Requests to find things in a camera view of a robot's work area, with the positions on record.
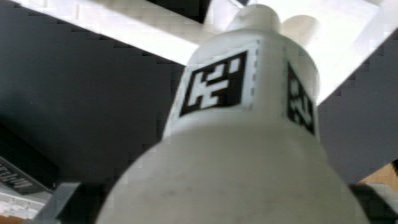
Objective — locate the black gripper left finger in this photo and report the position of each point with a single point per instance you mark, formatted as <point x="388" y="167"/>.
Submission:
<point x="74" y="205"/>

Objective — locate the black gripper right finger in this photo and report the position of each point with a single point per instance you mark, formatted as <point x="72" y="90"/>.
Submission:
<point x="379" y="202"/>

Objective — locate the white lamp bulb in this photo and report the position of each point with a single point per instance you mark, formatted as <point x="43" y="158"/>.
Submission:
<point x="237" y="170"/>

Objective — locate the white U-shaped border frame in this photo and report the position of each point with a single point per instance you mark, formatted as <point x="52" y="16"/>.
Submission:
<point x="338" y="27"/>

